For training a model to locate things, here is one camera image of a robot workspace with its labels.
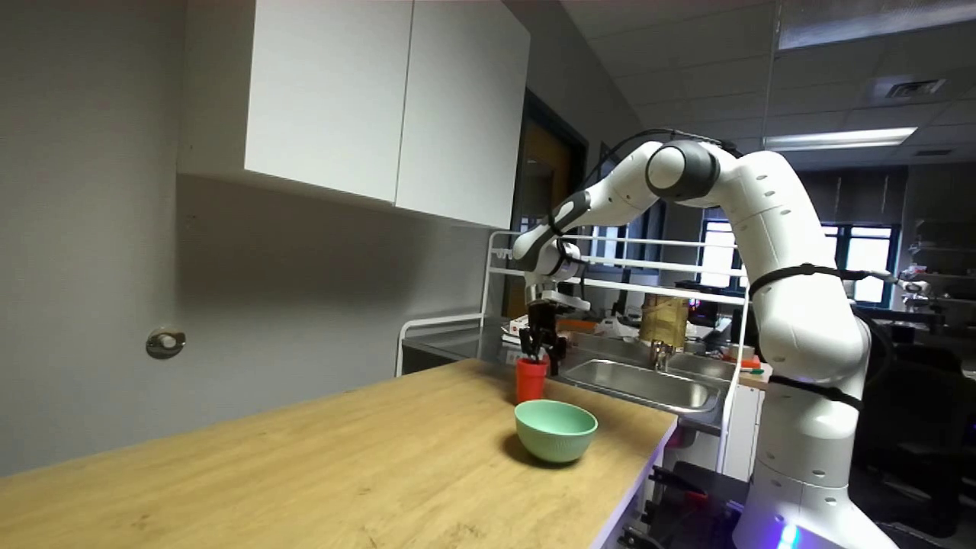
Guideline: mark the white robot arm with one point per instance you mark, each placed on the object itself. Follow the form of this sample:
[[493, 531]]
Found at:
[[794, 263]]

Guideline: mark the black electronics box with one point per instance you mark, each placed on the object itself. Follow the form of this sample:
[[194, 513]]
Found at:
[[690, 509]]

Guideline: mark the rectangular ceiling light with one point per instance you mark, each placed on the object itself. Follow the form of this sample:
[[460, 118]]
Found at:
[[838, 138]]

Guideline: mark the ceiling air vent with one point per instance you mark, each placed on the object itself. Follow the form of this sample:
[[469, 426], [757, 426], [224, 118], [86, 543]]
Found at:
[[908, 91]]

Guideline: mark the white tube dish rack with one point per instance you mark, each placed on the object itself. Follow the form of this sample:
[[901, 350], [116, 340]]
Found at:
[[436, 321]]

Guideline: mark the small orange item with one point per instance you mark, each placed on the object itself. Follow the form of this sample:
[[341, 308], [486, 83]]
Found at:
[[747, 357]]

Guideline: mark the round metal wall fixture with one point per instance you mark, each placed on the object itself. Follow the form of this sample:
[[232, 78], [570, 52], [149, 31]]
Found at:
[[165, 344]]

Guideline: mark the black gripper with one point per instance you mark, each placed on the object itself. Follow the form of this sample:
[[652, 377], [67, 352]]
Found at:
[[541, 326]]

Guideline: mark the black office chair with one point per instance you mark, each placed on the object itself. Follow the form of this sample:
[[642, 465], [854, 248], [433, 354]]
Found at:
[[915, 427]]

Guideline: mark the stainless steel sink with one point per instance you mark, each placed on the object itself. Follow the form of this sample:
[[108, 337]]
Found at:
[[630, 383]]

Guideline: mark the green bowl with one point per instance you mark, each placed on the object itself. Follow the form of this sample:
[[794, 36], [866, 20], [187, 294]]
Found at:
[[556, 427]]

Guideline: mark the bright window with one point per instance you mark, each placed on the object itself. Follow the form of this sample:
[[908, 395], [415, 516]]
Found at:
[[869, 262]]

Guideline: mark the white wall cabinet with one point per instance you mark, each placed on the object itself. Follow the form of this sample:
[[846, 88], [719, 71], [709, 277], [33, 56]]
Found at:
[[353, 102]]

